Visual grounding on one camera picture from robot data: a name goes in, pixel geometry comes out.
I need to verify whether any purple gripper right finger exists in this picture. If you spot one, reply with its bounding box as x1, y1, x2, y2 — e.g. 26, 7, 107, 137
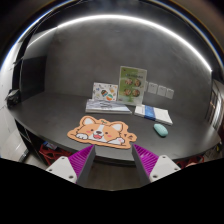
132, 144, 180, 183

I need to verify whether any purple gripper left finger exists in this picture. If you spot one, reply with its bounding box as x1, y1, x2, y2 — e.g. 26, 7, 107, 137
47, 145, 96, 184

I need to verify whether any teal computer mouse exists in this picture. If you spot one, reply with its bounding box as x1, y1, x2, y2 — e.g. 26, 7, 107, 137
154, 124, 168, 137

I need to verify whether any corgi dog mouse pad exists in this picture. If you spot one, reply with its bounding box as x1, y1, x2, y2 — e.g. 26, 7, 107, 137
67, 116, 137, 149

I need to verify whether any red plastic crate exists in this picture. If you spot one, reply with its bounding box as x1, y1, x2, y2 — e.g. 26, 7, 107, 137
39, 145, 71, 165

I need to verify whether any white and blue book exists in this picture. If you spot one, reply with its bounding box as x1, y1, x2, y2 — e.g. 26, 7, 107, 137
134, 105, 173, 125

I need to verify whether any grey flat book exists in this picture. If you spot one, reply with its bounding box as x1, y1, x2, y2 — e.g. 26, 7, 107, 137
85, 99, 131, 114

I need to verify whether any white cartoon picture card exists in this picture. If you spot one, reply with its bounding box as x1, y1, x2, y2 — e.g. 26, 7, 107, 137
92, 82, 118, 101

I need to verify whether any green food menu stand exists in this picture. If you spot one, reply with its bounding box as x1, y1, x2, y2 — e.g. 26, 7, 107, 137
117, 66, 147, 106

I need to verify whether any black device on desk edge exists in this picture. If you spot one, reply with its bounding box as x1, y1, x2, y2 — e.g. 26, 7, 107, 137
6, 89, 21, 108

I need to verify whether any black monitor screen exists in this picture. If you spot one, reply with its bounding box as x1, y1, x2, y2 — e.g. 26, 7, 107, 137
20, 56, 47, 101

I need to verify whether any white wall socket right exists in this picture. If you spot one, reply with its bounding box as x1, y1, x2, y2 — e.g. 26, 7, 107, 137
166, 88, 174, 99

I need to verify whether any white wall socket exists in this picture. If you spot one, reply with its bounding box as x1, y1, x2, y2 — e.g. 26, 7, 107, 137
166, 88, 174, 99
148, 83, 158, 94
157, 85, 167, 96

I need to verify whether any white wall socket middle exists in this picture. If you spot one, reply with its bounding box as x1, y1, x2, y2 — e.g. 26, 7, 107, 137
157, 85, 167, 96

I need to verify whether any white wall socket left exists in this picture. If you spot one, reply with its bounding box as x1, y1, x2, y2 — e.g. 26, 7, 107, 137
148, 83, 158, 94

